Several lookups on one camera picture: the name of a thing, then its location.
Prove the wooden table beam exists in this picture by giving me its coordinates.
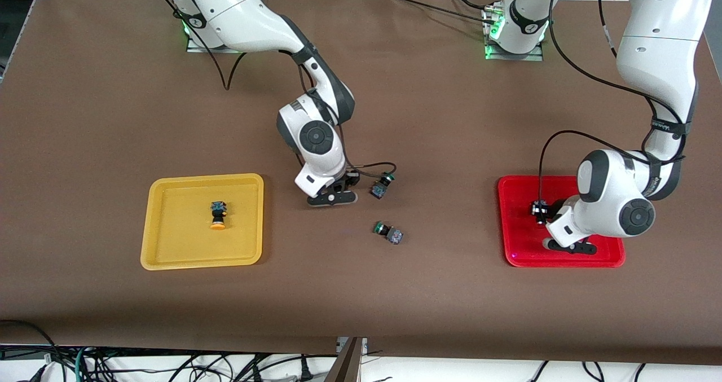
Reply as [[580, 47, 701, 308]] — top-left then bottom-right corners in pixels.
[[324, 337, 365, 382]]

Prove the green mushroom push button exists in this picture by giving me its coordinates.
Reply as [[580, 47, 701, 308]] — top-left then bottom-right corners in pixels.
[[369, 172, 395, 200], [372, 221, 404, 245]]

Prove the black cable under table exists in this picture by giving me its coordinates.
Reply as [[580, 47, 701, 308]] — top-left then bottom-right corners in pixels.
[[231, 353, 339, 382], [0, 319, 60, 366]]

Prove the black cable on table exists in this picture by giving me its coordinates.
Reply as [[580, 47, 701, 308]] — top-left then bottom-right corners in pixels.
[[386, 0, 498, 25]]

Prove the green cable under table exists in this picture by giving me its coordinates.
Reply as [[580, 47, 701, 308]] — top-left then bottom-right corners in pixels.
[[74, 347, 94, 382]]

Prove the brown table cover mat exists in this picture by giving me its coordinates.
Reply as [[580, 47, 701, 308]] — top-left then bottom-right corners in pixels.
[[0, 0, 722, 366]]

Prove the yellow mushroom push button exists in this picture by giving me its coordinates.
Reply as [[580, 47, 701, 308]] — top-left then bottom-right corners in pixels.
[[209, 201, 228, 231]]

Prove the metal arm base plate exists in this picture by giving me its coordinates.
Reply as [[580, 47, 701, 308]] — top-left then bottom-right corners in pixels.
[[483, 7, 545, 62], [186, 29, 244, 54]]

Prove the yellow plastic tray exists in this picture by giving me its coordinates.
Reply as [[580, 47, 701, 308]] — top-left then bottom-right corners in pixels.
[[140, 173, 265, 271]]

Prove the red plastic tray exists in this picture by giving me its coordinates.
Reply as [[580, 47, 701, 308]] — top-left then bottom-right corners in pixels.
[[498, 175, 626, 268]]

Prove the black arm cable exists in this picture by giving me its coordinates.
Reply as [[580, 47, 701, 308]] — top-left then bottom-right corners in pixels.
[[169, 0, 249, 91], [547, 0, 690, 163]]

